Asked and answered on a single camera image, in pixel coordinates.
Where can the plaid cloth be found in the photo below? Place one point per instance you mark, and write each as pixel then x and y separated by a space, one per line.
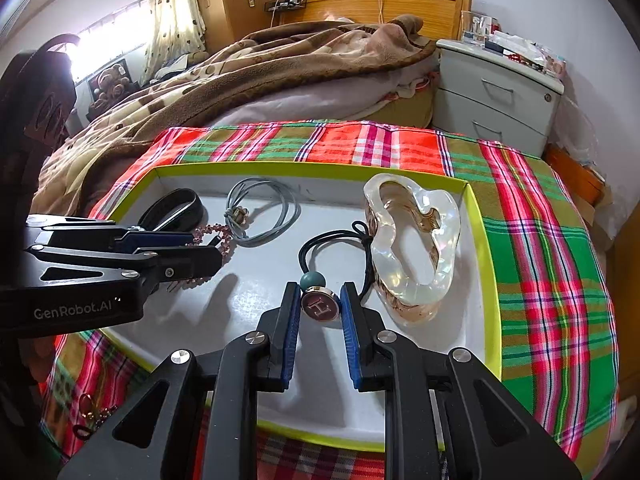
pixel 550 285

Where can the wooden bed headboard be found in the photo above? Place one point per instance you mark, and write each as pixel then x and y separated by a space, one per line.
pixel 425 10

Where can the white power strip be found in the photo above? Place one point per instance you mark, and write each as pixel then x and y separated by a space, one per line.
pixel 287 4

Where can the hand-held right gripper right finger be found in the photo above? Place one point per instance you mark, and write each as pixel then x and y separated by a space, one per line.
pixel 352 337

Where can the lilac bed sheet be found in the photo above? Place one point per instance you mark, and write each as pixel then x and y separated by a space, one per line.
pixel 310 102

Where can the pink rhinestone hair clip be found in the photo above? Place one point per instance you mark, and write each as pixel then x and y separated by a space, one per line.
pixel 220 233

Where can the wooden wardrobe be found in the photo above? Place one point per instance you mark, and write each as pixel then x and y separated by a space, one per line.
pixel 235 0

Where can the brown patterned blanket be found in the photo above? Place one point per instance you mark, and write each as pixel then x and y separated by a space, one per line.
pixel 225 75

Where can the orange cardboard box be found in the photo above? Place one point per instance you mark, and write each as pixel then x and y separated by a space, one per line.
pixel 575 172

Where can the brown teddy bear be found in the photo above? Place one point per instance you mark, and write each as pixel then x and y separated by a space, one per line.
pixel 107 82

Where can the yellow-green cardboard box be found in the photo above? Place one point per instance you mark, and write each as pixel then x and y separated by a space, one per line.
pixel 325 195

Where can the translucent pearl hair claw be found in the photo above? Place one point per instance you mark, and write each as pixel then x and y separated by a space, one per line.
pixel 440 240

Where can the clutter of small packets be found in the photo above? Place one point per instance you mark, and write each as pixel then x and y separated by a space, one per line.
pixel 525 50

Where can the white nightstand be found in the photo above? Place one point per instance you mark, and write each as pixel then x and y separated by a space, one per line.
pixel 490 95

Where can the dotted curtain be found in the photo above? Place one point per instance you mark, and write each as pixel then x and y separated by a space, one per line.
pixel 175 10

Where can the black wristband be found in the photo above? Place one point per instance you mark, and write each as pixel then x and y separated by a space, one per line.
pixel 192 212

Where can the bright window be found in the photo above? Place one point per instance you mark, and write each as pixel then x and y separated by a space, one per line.
pixel 115 35

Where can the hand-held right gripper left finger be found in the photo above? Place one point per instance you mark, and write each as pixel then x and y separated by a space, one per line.
pixel 290 332

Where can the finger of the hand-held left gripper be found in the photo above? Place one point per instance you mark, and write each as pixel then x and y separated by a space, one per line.
pixel 200 260
pixel 150 241

